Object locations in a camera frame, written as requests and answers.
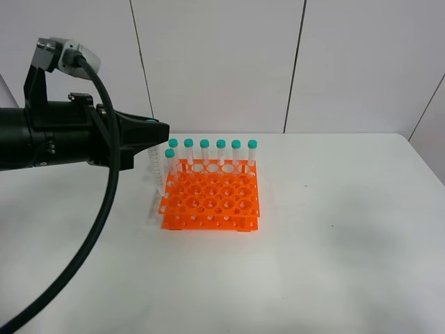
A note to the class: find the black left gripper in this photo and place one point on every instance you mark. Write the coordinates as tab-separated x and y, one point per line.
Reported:
137	133

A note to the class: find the teal-capped test tube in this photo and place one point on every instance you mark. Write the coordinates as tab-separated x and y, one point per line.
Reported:
155	170

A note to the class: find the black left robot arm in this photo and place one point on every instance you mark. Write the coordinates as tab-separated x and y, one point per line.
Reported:
71	132

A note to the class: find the second row left tube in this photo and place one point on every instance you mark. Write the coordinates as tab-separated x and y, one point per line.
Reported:
172	168

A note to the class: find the orange test tube rack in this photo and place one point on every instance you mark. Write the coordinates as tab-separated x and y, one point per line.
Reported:
211	197

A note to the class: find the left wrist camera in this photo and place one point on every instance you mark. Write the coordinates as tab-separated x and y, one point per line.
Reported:
55	54

